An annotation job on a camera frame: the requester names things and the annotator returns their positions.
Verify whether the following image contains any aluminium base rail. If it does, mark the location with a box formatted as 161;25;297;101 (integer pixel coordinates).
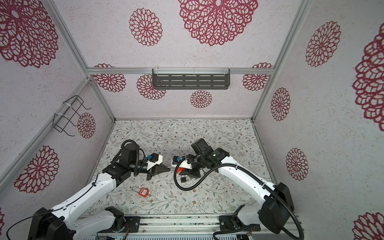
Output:
90;214;299;240

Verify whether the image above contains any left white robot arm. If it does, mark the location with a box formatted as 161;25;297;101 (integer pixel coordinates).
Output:
28;140;171;240

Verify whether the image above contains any grey slotted wall shelf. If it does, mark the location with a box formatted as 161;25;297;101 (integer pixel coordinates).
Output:
152;69;231;90

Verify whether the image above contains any red padlock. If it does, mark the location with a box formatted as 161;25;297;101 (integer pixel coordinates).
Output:
177;167;184;174
131;186;150;198

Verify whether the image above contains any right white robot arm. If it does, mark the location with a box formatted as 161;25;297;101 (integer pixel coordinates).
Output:
173;139;304;239

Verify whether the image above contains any black wire wall basket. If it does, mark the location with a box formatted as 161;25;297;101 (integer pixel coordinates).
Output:
52;95;91;137

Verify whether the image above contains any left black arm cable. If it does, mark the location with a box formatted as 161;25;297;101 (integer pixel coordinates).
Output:
5;173;98;240

